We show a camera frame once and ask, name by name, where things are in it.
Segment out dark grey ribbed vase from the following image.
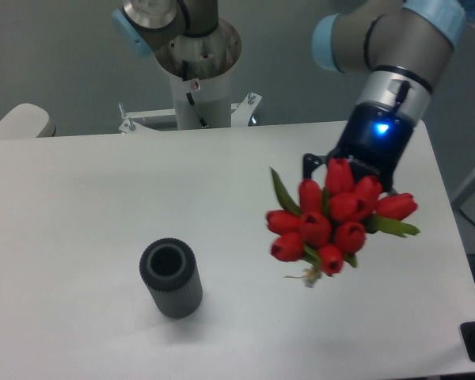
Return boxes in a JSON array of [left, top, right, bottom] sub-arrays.
[[139, 237, 203, 319]]

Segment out red tulip bouquet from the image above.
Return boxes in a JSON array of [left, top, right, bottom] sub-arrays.
[[265, 158, 420, 287]]

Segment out black pedestal cable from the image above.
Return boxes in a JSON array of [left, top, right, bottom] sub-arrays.
[[185, 92, 210, 130]]

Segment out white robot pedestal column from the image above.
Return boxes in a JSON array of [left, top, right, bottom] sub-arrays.
[[154, 19, 241, 116]]

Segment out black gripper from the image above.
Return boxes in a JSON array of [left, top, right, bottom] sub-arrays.
[[302, 104, 415, 192]]

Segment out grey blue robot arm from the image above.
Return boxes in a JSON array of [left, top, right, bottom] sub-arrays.
[[112, 1, 466, 192]]

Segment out white pedestal base frame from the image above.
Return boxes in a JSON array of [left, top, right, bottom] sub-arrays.
[[118, 92, 263, 134]]

